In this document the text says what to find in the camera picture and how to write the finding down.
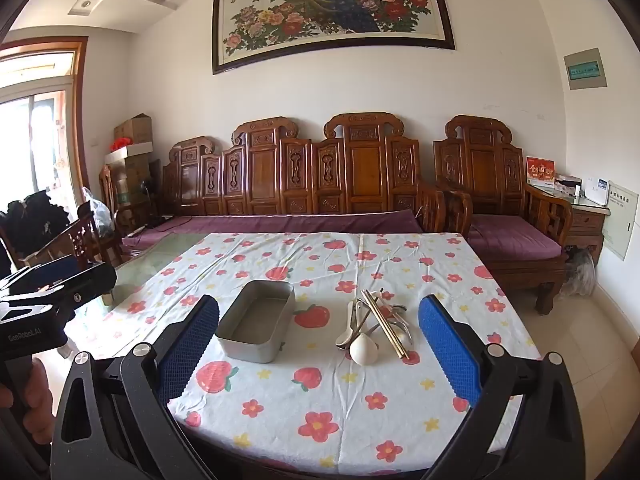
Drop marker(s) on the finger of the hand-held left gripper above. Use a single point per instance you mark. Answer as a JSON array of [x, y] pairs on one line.
[[30, 280], [90, 285]]

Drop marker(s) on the white electrical box door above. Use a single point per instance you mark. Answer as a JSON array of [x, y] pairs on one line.
[[622, 220]]

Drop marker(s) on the rectangular metal tray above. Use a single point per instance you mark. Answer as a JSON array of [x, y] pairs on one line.
[[250, 325]]

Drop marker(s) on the purple sofa cushion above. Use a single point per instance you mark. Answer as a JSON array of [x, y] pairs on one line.
[[280, 224]]

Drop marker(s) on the ceiling light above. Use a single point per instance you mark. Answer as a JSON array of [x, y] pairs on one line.
[[86, 6]]

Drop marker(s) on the carved wooden sofa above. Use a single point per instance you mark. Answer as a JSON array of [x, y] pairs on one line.
[[300, 170]]

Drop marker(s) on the clear plastic bag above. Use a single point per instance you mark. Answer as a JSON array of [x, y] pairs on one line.
[[100, 212], [580, 272]]

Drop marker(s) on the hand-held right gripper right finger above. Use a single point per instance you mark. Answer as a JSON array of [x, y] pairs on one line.
[[447, 350]]

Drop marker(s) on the purple armchair cushion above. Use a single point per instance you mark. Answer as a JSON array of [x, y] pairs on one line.
[[510, 237]]

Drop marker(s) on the white ceramic spoon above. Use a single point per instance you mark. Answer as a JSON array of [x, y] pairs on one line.
[[362, 350], [345, 327]]

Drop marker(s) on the wooden side table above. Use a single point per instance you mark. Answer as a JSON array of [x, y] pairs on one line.
[[585, 225]]

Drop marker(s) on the white flat box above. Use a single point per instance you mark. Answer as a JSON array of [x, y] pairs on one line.
[[130, 152]]

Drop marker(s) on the tissue box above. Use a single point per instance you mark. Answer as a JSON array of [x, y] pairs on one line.
[[567, 184]]

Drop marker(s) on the white desk device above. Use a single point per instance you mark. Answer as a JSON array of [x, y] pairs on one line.
[[596, 191]]

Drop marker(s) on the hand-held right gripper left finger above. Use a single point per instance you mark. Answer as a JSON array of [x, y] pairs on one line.
[[190, 345]]

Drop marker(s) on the dark cloth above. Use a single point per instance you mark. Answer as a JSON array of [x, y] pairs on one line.
[[35, 215]]

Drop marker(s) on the grey wall panel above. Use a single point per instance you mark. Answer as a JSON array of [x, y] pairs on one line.
[[585, 69]]

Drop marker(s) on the dark brown chopstick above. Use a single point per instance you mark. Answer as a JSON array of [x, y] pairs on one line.
[[370, 310]]

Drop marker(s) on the wooden door frame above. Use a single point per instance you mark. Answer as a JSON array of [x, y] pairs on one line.
[[80, 110]]

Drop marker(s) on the wooden chair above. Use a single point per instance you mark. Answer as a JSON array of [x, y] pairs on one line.
[[75, 240]]

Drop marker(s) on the carved wooden armchair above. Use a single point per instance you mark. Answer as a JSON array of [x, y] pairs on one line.
[[480, 170]]

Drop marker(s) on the floral strawberry tablecloth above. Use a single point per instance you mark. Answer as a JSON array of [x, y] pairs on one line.
[[325, 400]]

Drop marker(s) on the metal spoon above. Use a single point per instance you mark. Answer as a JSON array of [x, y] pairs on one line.
[[397, 308]]

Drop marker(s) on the framed peacock painting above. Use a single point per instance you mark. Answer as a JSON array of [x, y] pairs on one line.
[[330, 5]]

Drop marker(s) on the person's left hand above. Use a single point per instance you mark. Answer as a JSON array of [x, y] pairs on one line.
[[44, 400]]

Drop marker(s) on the large cardboard box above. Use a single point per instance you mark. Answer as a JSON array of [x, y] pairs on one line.
[[130, 185]]

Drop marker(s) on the red desk calendar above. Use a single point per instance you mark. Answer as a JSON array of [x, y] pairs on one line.
[[540, 172]]

